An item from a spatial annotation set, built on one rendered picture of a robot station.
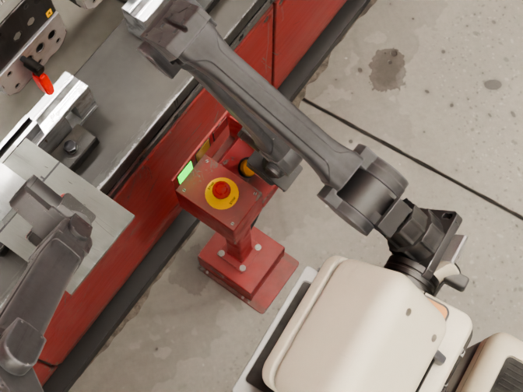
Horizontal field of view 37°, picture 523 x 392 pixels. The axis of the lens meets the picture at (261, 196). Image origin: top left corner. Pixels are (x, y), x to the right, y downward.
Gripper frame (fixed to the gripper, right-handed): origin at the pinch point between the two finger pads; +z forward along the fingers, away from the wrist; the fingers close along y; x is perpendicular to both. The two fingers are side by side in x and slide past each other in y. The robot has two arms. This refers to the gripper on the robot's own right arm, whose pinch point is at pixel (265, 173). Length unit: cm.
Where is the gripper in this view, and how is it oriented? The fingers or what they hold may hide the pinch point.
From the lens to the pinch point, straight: 168.1
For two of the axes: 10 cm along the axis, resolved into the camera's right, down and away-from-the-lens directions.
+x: -5.8, 7.7, -2.7
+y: -7.9, -6.2, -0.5
